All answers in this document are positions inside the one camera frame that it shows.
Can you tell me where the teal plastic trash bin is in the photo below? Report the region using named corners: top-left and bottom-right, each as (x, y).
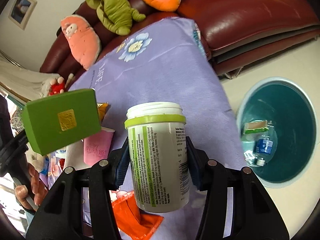
top-left (236, 76), bottom-right (318, 188)

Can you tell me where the clear plastic water bottle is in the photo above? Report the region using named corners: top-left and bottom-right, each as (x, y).
top-left (242, 135), bottom-right (273, 167)

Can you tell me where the orange-red snack wrapper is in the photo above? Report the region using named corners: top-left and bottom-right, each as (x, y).
top-left (109, 190), bottom-right (164, 239)

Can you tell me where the white cloth drape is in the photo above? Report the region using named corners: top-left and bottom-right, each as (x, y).
top-left (1, 61), bottom-right (60, 101)

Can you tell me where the dark red leather sofa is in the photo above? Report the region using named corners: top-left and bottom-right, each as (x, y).
top-left (39, 0), bottom-right (320, 80)

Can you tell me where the purple floral tablecloth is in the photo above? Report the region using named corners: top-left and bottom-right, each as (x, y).
top-left (37, 16), bottom-right (249, 240)

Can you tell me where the green cardboard box gold emblem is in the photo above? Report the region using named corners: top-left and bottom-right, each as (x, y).
top-left (22, 89), bottom-right (101, 155)

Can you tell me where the green frog plush toy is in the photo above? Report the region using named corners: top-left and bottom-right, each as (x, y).
top-left (86, 0), bottom-right (146, 36)

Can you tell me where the small red dressed doll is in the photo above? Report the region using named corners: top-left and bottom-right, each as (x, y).
top-left (41, 73), bottom-right (74, 97)

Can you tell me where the pink paper cup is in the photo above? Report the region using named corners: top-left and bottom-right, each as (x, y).
top-left (84, 127), bottom-right (115, 167)

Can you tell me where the pink plush pillow toy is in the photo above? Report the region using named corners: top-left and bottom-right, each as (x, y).
top-left (61, 15), bottom-right (101, 70)

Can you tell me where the person's hand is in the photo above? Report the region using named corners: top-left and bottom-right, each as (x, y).
top-left (15, 164), bottom-right (48, 211)

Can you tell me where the white green carton box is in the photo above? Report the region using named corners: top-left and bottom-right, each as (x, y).
top-left (243, 120), bottom-right (268, 134)

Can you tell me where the white supplement jar green band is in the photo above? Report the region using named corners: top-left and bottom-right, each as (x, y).
top-left (124, 102), bottom-right (189, 213)

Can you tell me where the framed picture on wall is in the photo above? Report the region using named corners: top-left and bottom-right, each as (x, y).
top-left (8, 0), bottom-right (37, 30)

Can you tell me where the yellow orange snack bag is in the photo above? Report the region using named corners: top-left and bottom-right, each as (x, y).
top-left (97, 102), bottom-right (109, 122)

